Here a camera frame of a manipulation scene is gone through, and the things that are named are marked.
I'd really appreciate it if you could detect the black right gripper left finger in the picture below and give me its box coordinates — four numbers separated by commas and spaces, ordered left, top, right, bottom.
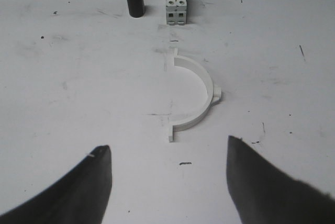
1, 145, 112, 223

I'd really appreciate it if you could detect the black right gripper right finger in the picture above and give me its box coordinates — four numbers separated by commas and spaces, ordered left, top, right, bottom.
226, 136, 334, 223

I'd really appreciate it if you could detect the white half pipe clamp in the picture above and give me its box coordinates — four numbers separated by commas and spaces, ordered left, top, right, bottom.
168, 48, 222, 143

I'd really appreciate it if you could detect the dark brown cylindrical capacitor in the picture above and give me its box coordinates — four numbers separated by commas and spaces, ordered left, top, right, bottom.
127, 0, 145, 18

